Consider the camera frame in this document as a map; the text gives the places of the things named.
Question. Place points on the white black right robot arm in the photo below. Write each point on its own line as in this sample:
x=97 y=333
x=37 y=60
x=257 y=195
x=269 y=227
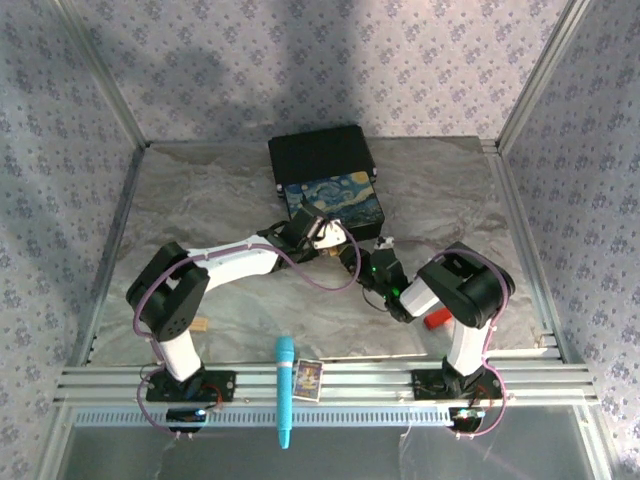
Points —
x=470 y=295

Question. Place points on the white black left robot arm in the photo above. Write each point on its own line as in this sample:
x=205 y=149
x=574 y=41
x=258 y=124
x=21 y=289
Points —
x=235 y=260

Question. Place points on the red plastic object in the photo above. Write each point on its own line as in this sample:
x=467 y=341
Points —
x=437 y=318

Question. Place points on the black case starry night print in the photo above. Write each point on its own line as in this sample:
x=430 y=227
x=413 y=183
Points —
x=320 y=160

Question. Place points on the small printed card box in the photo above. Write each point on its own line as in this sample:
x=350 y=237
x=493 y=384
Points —
x=308 y=380

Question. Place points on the cyan toy microphone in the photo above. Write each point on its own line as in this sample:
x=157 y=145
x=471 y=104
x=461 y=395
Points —
x=285 y=380

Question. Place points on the small wooden block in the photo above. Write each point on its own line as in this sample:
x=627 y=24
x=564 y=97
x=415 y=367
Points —
x=200 y=325

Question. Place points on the black controller board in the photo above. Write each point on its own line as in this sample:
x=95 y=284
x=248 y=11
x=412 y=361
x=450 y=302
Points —
x=466 y=419
x=186 y=420

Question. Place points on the aluminium frame cross rails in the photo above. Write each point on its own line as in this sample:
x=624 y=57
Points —
x=360 y=380

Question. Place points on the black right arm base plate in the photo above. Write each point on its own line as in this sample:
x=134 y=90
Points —
x=425 y=385

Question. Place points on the aluminium frame side rail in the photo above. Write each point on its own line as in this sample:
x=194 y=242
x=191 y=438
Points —
x=525 y=250
x=107 y=260

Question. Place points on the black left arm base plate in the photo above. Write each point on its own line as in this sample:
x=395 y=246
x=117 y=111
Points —
x=220 y=385

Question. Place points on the aluminium frame post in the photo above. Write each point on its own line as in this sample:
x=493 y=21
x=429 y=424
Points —
x=545 y=70
x=100 y=75

